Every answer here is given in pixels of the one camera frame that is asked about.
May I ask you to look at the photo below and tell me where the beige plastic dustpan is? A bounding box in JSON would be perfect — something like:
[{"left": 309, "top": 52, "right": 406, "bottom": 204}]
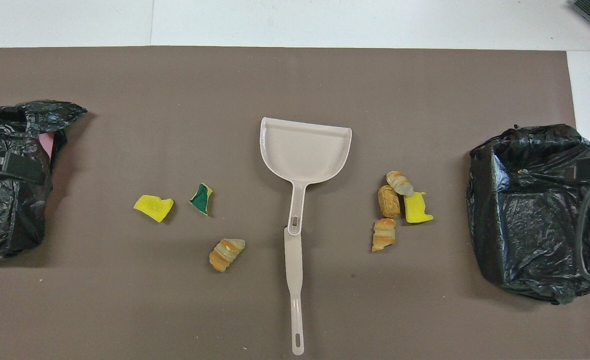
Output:
[{"left": 260, "top": 117, "right": 352, "bottom": 236}]

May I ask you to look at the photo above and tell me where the brown table mat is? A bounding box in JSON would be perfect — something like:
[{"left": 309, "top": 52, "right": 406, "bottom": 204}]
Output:
[{"left": 0, "top": 46, "right": 590, "bottom": 360}]

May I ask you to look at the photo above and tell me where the black bag over pink bin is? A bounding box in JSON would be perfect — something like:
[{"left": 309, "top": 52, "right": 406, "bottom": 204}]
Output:
[{"left": 0, "top": 100, "right": 88, "bottom": 261}]

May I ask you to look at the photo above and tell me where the brown bread roll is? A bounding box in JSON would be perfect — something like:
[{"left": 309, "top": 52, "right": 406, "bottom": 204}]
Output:
[{"left": 378, "top": 185, "right": 401, "bottom": 218}]

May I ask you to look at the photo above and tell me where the croissant toy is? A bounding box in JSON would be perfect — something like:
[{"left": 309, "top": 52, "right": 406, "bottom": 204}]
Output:
[
  {"left": 209, "top": 238, "right": 246, "bottom": 273},
  {"left": 372, "top": 218, "right": 397, "bottom": 252}
]

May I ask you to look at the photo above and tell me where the black bag lined bin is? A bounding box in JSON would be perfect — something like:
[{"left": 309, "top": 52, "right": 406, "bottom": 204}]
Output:
[{"left": 467, "top": 123, "right": 590, "bottom": 305}]

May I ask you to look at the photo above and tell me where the green and yellow sponge piece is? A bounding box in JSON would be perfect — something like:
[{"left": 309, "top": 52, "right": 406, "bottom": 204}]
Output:
[{"left": 189, "top": 183, "right": 214, "bottom": 217}]

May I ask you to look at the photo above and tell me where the pale striped bread roll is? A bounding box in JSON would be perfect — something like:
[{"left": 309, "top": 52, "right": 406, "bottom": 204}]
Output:
[{"left": 386, "top": 171, "right": 414, "bottom": 197}]

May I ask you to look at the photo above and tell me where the beige hand brush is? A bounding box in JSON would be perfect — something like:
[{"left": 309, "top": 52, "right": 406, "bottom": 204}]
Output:
[{"left": 283, "top": 226, "right": 305, "bottom": 356}]

